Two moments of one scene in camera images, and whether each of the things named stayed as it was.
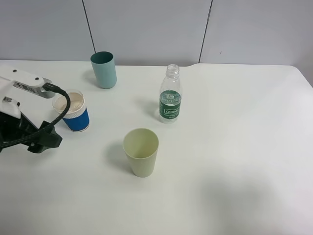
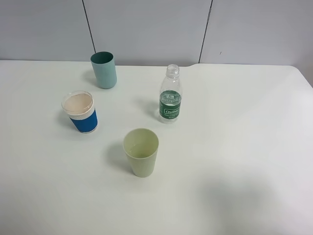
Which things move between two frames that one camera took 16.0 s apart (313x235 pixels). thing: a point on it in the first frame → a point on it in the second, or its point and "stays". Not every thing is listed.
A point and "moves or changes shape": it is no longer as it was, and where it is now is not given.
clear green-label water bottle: x=170 y=95 stays
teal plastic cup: x=103 y=64 stays
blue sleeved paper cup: x=77 y=118 moves or changes shape
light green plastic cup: x=141 y=145 stays
